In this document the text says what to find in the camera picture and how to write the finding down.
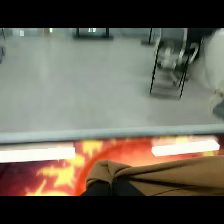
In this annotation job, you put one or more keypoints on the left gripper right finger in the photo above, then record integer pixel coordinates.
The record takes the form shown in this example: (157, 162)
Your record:
(126, 187)

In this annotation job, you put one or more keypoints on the black metal rack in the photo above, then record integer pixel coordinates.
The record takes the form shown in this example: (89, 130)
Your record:
(168, 76)

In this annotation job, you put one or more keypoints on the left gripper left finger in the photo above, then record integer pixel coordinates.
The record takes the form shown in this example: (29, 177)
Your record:
(100, 189)

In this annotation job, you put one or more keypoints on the brown shirt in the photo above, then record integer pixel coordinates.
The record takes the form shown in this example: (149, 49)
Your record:
(173, 175)

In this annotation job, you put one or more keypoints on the silver frame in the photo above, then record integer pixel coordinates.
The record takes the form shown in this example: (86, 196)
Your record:
(100, 134)

